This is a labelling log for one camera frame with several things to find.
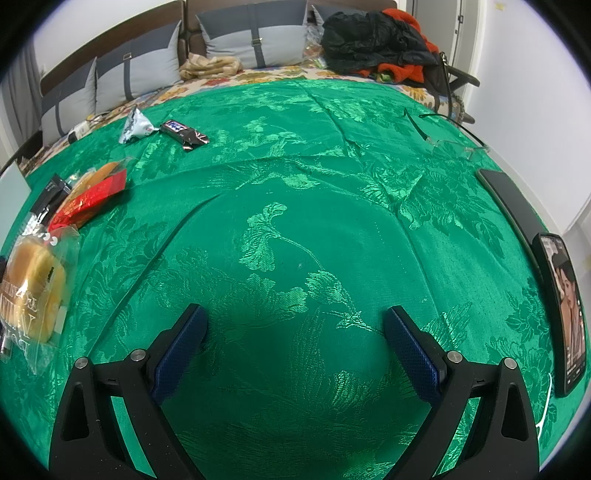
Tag bread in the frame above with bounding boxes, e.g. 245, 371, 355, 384
1, 226, 80, 374

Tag long black candy packet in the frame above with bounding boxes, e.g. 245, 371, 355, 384
26, 174, 72, 231

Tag smartphone with lit screen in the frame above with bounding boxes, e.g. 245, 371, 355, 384
532, 233, 587, 397

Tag black tablet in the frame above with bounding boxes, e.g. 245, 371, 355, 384
476, 169, 547, 262

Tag red snack packet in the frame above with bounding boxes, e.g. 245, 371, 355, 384
48, 169, 127, 232

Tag clear long snack packet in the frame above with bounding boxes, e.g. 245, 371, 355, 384
64, 161, 126, 204

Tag white cardboard box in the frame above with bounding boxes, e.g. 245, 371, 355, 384
0, 163, 31, 256

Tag eyeglasses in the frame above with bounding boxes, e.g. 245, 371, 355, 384
404, 109, 490, 161

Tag green floral tablecloth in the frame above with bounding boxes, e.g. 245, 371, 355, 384
1, 79, 584, 479

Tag silver foil snack packet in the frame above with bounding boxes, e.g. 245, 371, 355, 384
118, 106, 158, 144

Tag dark chocolate bar wrapper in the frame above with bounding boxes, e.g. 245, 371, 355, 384
159, 120, 209, 151

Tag grey cushion left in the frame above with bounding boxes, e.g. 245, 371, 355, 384
41, 58, 97, 147

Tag grey cushion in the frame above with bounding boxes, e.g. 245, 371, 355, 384
197, 1, 308, 69
41, 58, 97, 147
95, 21, 180, 113

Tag black chair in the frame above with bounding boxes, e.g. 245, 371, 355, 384
435, 52, 480, 125

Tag grey cushion middle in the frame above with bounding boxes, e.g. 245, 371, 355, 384
95, 21, 180, 113

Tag beige folded cloth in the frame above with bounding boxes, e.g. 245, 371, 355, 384
179, 53, 243, 81

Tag black and orange clothes pile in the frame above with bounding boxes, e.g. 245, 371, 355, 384
321, 8, 440, 84

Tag floral sofa cover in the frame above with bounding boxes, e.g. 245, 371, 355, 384
22, 41, 463, 176

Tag brown sofa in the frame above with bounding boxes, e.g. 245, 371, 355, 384
40, 1, 392, 97

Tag grey cushion right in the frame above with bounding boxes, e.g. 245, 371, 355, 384
197, 1, 308, 69

